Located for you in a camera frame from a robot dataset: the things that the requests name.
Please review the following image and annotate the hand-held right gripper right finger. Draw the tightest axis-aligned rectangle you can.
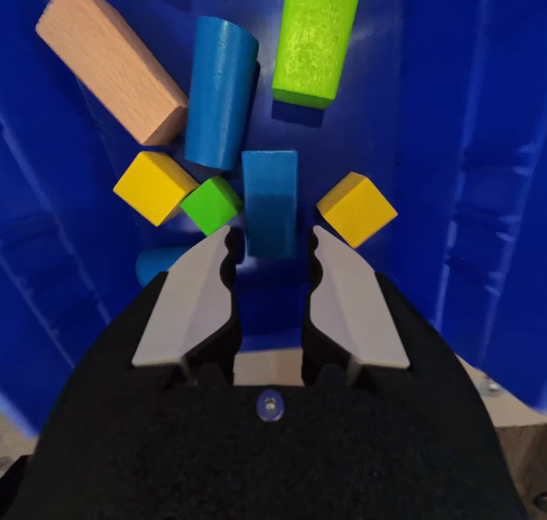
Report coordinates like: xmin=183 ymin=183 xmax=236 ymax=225
xmin=302 ymin=226 xmax=411 ymax=371

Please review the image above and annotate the blue wooden cylinder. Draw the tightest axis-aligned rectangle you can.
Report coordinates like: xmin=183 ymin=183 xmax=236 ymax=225
xmin=134 ymin=245 xmax=201 ymax=288
xmin=183 ymin=16 xmax=260 ymax=172

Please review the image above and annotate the blue plastic bin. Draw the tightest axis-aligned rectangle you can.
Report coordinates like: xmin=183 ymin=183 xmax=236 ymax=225
xmin=0 ymin=0 xmax=547 ymax=439

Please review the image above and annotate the yellow wooden cube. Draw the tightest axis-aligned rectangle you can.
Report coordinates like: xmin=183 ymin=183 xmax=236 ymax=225
xmin=113 ymin=150 xmax=200 ymax=228

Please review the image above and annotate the long green wooden block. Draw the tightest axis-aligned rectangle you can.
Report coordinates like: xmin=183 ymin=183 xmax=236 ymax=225
xmin=272 ymin=0 xmax=366 ymax=110

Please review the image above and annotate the yellow wooden block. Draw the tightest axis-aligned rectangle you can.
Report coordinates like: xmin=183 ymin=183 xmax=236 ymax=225
xmin=317 ymin=172 xmax=399 ymax=250

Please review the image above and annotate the small green wooden block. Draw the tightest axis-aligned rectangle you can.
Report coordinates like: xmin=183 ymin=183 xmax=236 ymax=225
xmin=180 ymin=176 xmax=245 ymax=237

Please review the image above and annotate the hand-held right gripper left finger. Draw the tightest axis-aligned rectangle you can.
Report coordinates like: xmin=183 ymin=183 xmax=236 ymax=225
xmin=132 ymin=226 xmax=242 ymax=369

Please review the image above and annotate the natural wooden block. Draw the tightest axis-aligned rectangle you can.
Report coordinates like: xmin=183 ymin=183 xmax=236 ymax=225
xmin=35 ymin=0 xmax=189 ymax=146

